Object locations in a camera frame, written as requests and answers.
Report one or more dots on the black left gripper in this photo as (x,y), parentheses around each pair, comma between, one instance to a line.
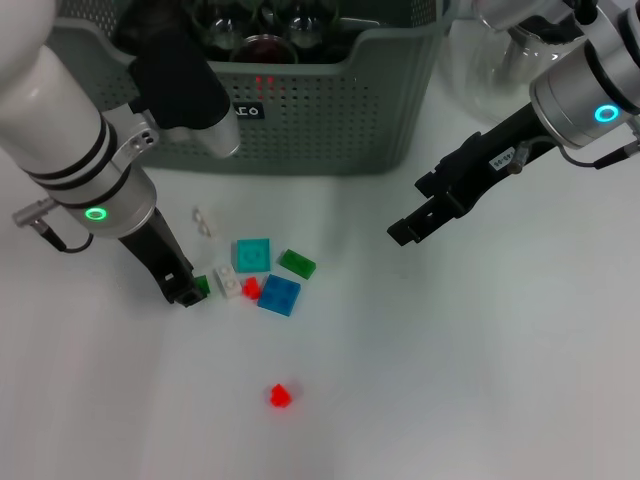
(155,245)

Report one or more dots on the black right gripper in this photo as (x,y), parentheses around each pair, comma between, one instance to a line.
(490,165)

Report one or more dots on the grey perforated storage basket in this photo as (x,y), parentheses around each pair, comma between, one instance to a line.
(325,125)

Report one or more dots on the white toy brick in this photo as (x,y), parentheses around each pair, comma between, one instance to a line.
(205,222)

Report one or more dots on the clear glass teapot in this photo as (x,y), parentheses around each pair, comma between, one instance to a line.
(475,75)

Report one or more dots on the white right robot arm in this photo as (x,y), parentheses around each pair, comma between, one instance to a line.
(575,100)

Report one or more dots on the steel teapot infuser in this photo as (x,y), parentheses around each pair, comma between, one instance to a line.
(515,62)

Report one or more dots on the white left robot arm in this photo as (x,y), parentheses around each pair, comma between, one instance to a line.
(50,110)

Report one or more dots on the blue square toy plate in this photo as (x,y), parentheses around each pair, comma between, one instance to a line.
(280,295)

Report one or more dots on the cyan square toy plate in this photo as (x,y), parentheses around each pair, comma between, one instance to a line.
(252,256)

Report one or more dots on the green translucent toy brick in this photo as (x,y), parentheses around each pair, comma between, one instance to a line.
(297,263)
(204,286)

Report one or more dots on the black teapot lid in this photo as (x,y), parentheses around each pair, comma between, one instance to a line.
(550,32)

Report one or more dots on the small orange-red toy brick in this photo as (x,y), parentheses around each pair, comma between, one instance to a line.
(251,288)
(279,396)

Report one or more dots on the white flat toy plate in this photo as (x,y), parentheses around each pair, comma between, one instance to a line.
(227,281)

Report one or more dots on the left wrist camera housing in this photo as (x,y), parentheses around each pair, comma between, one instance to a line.
(185,90)

